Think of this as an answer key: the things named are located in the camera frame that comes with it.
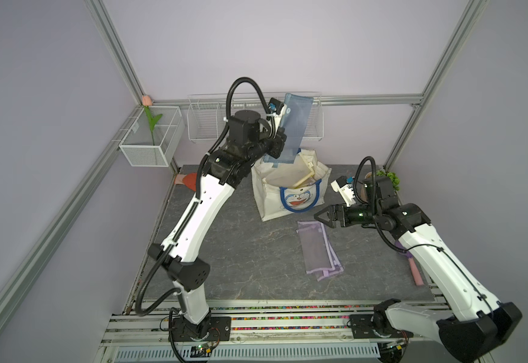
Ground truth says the yellow mesh pouch bottom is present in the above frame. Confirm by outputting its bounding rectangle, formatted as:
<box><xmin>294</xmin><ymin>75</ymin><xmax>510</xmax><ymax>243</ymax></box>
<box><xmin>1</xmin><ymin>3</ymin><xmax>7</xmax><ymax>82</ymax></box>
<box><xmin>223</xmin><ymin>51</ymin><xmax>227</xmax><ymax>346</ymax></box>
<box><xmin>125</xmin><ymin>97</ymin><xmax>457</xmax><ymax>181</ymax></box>
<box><xmin>291</xmin><ymin>154</ymin><xmax>315</xmax><ymax>188</ymax></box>

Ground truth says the purple mesh pouch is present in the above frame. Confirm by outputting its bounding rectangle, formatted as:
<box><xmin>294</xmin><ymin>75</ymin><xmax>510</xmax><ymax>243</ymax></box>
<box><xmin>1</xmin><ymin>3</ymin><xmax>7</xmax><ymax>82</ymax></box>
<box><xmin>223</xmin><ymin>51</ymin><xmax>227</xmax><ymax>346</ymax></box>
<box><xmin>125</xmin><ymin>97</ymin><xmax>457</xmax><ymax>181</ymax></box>
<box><xmin>297</xmin><ymin>221</ymin><xmax>344</xmax><ymax>281</ymax></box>

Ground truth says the blue mesh pouch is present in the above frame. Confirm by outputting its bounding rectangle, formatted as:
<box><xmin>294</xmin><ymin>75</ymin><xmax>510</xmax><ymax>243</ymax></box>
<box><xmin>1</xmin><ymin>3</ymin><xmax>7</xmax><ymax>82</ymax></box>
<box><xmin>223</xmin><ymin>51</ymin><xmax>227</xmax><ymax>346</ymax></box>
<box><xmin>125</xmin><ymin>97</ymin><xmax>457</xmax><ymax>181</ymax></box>
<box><xmin>263</xmin><ymin>93</ymin><xmax>314</xmax><ymax>163</ymax></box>

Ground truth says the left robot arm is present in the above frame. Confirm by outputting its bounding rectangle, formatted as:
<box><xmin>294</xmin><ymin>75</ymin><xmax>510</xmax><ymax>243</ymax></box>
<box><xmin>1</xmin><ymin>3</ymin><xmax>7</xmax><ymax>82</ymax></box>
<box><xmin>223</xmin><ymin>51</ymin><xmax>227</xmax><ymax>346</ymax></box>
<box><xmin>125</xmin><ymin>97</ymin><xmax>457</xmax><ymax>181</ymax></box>
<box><xmin>135</xmin><ymin>77</ymin><xmax>288</xmax><ymax>339</ymax></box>

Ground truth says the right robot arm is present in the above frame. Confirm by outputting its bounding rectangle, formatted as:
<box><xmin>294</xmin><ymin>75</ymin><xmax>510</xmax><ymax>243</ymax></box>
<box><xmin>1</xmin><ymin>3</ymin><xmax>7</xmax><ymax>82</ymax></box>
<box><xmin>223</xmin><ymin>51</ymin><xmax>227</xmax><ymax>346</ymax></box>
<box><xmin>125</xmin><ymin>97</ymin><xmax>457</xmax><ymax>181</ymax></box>
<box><xmin>314</xmin><ymin>157</ymin><xmax>523</xmax><ymax>362</ymax></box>

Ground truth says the white canvas Doraemon tote bag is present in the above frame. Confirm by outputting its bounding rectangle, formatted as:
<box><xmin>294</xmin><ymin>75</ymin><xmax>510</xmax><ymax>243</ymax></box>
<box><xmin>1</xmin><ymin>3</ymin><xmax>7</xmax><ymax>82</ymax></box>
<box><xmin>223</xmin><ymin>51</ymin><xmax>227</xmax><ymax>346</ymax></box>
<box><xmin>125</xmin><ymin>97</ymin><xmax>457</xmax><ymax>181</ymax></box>
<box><xmin>251</xmin><ymin>149</ymin><xmax>331</xmax><ymax>222</ymax></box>

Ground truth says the green plant in beige pot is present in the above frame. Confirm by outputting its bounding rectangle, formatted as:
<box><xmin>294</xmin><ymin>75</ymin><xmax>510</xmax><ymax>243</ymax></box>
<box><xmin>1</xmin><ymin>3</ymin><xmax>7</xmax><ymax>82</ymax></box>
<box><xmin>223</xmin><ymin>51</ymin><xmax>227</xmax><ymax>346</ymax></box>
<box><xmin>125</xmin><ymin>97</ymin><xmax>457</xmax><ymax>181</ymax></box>
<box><xmin>377</xmin><ymin>169</ymin><xmax>400</xmax><ymax>191</ymax></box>

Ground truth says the red rubber glove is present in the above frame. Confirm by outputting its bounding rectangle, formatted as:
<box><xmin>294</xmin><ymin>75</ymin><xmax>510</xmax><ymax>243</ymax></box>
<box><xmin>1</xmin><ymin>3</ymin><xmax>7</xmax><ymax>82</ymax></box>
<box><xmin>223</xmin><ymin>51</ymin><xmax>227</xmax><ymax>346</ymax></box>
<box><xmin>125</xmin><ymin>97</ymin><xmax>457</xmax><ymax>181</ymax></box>
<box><xmin>174</xmin><ymin>172</ymin><xmax>197</xmax><ymax>191</ymax></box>

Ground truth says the artificial pink tulip flower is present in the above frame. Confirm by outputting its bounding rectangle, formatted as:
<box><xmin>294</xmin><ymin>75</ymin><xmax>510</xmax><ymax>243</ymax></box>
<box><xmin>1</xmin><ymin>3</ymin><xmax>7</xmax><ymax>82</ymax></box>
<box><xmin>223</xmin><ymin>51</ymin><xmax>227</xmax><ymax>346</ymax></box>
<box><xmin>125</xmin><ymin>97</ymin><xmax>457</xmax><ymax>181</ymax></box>
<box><xmin>142</xmin><ymin>95</ymin><xmax>163</xmax><ymax>145</ymax></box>

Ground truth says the white slotted vent grille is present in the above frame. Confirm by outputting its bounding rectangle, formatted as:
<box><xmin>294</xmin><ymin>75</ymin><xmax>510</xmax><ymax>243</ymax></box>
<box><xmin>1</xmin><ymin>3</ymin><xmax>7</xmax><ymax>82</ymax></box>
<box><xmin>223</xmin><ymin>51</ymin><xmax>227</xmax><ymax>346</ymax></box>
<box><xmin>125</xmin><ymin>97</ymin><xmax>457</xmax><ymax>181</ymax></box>
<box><xmin>114</xmin><ymin>342</ymin><xmax>380</xmax><ymax>362</ymax></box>

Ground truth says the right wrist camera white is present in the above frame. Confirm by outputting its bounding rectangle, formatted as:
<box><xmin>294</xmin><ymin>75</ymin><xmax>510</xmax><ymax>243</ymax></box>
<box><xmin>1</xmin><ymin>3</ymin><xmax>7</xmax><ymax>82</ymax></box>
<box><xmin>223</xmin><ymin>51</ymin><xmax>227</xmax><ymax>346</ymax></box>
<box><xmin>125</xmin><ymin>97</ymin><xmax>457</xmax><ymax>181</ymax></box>
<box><xmin>331</xmin><ymin>175</ymin><xmax>357</xmax><ymax>207</ymax></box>

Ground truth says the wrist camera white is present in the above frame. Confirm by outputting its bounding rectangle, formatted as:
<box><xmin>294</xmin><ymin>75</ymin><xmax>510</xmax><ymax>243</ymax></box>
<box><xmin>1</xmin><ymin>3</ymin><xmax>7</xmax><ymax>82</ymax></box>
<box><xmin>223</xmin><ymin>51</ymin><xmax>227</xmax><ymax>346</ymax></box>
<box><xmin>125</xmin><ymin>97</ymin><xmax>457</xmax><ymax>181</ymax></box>
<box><xmin>331</xmin><ymin>175</ymin><xmax>357</xmax><ymax>207</ymax></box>
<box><xmin>267</xmin><ymin>98</ymin><xmax>285</xmax><ymax>118</ymax></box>

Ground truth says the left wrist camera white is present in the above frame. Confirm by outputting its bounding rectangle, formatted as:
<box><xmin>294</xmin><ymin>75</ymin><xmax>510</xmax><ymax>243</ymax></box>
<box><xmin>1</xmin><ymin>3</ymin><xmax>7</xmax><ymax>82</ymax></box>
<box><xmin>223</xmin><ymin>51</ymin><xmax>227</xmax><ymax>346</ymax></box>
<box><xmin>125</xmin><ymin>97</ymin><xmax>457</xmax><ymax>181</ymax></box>
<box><xmin>267</xmin><ymin>98</ymin><xmax>285</xmax><ymax>118</ymax></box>

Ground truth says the long white wire wall basket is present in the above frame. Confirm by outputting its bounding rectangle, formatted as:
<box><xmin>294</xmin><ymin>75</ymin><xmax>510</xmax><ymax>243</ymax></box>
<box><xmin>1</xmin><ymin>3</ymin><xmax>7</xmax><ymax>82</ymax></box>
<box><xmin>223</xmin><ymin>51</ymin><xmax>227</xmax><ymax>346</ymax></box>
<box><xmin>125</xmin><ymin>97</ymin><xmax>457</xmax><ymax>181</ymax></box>
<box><xmin>186</xmin><ymin>91</ymin><xmax>324</xmax><ymax>143</ymax></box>

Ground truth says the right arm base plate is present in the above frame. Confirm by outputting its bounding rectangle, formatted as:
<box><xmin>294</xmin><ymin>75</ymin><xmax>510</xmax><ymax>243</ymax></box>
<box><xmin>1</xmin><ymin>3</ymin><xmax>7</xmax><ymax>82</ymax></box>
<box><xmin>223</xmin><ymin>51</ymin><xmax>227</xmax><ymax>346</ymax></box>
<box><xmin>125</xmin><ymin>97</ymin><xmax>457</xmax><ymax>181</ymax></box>
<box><xmin>347</xmin><ymin>314</ymin><xmax>414</xmax><ymax>340</ymax></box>

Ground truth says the small white mesh wall basket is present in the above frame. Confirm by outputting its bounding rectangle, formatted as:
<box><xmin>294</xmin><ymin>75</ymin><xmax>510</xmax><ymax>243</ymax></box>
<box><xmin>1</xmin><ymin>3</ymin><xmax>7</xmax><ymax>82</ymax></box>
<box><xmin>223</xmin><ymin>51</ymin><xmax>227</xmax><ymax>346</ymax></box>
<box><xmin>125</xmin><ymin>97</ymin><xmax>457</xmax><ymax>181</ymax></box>
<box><xmin>120</xmin><ymin>106</ymin><xmax>185</xmax><ymax>167</ymax></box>

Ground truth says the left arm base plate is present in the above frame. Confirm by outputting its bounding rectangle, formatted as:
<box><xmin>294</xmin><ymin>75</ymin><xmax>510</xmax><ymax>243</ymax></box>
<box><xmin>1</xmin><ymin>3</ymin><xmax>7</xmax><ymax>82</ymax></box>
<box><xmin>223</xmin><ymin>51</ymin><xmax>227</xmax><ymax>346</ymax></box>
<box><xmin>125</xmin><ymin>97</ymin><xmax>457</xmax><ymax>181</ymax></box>
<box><xmin>170</xmin><ymin>315</ymin><xmax>232</xmax><ymax>342</ymax></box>

